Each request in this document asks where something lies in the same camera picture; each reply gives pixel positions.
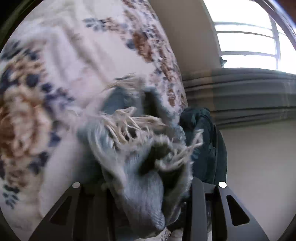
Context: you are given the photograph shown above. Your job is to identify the frayed blue denim shorts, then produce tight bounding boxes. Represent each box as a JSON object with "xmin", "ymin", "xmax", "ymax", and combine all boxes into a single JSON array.
[{"xmin": 77, "ymin": 77, "xmax": 203, "ymax": 238}]

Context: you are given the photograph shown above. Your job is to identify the dark teal plush blanket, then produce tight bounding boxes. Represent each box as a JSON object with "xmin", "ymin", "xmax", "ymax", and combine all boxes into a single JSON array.
[{"xmin": 179, "ymin": 108, "xmax": 227, "ymax": 185}]

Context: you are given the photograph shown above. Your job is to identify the floral quilt bed cover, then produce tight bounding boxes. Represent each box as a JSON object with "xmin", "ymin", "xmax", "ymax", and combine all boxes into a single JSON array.
[{"xmin": 1, "ymin": 1, "xmax": 187, "ymax": 240}]

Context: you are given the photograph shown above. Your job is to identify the bright window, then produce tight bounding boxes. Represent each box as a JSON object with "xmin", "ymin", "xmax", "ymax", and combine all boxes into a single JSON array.
[{"xmin": 204, "ymin": 1, "xmax": 295, "ymax": 74}]

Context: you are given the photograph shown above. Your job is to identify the right green striped curtain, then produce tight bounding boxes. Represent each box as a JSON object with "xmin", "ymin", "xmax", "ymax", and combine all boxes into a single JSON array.
[{"xmin": 183, "ymin": 68, "xmax": 295, "ymax": 128}]

